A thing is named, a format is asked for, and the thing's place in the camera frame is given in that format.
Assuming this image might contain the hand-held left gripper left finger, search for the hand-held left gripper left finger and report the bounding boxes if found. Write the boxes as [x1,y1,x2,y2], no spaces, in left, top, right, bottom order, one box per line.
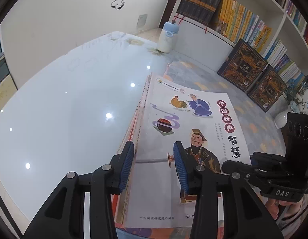
[23,141,135,239]

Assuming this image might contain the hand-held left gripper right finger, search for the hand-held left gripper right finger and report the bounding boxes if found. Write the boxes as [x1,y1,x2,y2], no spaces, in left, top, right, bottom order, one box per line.
[173,141,281,239]

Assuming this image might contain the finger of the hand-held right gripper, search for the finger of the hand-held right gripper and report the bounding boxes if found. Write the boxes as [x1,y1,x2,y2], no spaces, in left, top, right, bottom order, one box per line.
[251,151,287,172]
[221,160,281,192]

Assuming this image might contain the white rooster illustration book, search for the white rooster illustration book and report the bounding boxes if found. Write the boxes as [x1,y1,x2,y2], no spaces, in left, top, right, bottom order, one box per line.
[124,73,252,229]

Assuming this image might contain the stack of books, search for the stack of books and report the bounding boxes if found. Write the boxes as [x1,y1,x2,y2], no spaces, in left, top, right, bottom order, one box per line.
[111,72,194,239]

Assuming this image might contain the person's right forearm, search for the person's right forearm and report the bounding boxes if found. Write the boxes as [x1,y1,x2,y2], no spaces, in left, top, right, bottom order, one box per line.
[278,194,308,232]

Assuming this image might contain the row of mixed upright books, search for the row of mixed upright books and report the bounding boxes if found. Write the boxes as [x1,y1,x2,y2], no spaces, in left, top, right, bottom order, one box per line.
[251,0,308,48]

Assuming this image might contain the person's right hand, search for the person's right hand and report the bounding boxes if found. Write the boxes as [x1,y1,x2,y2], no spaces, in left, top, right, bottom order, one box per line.
[265,195,290,221]

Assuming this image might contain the white ribbed vase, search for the white ribbed vase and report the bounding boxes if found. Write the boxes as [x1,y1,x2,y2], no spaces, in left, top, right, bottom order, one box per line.
[275,109,290,130]

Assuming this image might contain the blue and white artificial flowers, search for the blue and white artificial flowers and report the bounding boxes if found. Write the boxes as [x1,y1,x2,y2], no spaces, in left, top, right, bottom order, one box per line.
[285,76,308,114]

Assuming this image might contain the dark ornate gold cover book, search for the dark ornate gold cover book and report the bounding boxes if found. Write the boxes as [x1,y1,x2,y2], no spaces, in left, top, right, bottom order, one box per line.
[217,38,269,91]
[247,65,287,112]

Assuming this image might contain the white bottle with blue lid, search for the white bottle with blue lid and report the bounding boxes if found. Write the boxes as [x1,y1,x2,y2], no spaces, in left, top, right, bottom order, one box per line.
[157,21,180,53]

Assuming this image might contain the dark brown door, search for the dark brown door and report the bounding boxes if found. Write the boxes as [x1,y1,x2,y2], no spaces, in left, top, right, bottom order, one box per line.
[158,0,184,29]

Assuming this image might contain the row of dark hardcover volumes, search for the row of dark hardcover volumes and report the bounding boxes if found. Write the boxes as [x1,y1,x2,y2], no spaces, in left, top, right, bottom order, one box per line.
[176,0,225,26]

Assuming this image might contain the white wall vent panel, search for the white wall vent panel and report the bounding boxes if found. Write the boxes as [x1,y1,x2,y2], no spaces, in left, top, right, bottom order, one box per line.
[137,13,149,29]

